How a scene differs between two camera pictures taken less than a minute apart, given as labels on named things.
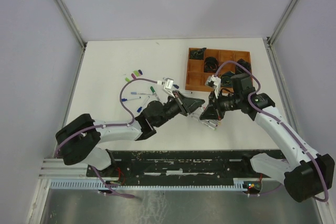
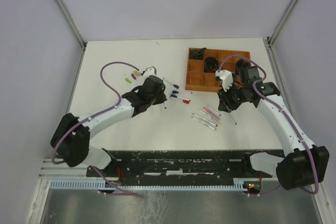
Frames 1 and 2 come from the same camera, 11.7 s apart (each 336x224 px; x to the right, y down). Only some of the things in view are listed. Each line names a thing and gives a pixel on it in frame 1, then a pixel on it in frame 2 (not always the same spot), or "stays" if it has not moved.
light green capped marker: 206,125 stays
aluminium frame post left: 63,8 stays
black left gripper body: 180,103 → 157,99
